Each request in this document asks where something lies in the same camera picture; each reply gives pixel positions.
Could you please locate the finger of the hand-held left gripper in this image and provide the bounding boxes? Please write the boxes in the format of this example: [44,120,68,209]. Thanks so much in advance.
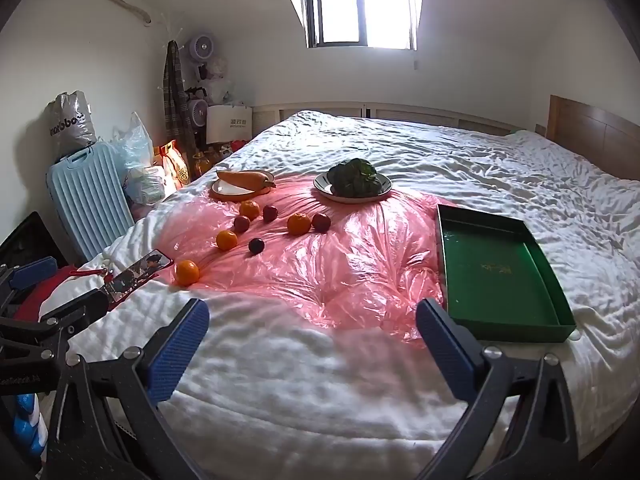
[0,256,59,306]
[0,288,110,361]

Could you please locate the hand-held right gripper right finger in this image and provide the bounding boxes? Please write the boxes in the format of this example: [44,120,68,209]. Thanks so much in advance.
[415,298,593,480]

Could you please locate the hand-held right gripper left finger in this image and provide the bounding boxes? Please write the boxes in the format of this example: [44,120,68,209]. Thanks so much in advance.
[42,298,211,480]

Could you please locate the green rectangular tray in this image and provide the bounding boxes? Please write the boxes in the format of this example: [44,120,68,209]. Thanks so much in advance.
[436,203,577,343]

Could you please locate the red cloth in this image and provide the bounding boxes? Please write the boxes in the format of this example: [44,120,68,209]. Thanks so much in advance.
[15,267,101,321]

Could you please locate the black bag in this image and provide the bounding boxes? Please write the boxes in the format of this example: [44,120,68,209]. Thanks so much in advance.
[0,212,66,271]

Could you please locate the blue white striped object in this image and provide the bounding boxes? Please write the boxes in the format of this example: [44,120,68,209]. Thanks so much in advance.
[12,394,48,458]

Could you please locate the smartphone with red case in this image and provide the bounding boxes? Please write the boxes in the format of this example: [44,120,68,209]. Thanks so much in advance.
[107,248,174,311]

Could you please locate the light blue suitcase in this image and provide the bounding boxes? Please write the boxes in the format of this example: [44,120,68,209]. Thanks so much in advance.
[46,141,136,266]

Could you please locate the plastic bag with contents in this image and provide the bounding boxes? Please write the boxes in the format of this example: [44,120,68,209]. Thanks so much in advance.
[122,165,168,206]

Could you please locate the pink plastic sheet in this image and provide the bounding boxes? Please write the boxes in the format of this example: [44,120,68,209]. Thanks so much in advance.
[150,172,451,343]

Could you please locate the orange red printed bag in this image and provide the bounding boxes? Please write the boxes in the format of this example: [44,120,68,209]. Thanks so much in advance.
[154,140,191,193]

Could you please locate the orange rimmed white plate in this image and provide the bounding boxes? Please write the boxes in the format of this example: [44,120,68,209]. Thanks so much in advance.
[210,172,276,203]

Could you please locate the leafy green vegetable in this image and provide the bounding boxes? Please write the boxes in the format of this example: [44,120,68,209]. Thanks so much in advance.
[327,158,383,197]

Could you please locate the grey rimmed white plate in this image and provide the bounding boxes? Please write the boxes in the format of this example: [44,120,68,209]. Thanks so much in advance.
[313,171,392,204]

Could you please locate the plaid scarf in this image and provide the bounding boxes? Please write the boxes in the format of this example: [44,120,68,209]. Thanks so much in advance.
[162,40,198,161]

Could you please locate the white paper bag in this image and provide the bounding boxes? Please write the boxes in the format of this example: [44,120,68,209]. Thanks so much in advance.
[206,105,253,146]

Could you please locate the wooden headboard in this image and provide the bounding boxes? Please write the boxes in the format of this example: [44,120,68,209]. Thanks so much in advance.
[545,94,640,181]

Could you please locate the hanging clear plastic bag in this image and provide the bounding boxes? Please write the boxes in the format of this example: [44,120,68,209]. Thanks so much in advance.
[197,55,236,106]

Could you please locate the small purple fan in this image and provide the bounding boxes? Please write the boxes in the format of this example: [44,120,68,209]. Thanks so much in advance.
[186,34,217,63]

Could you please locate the window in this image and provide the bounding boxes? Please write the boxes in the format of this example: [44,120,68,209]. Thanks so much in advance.
[302,0,418,51]

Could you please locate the grey drawstring bag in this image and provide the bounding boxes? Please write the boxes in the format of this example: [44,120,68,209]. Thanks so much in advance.
[47,91,98,156]

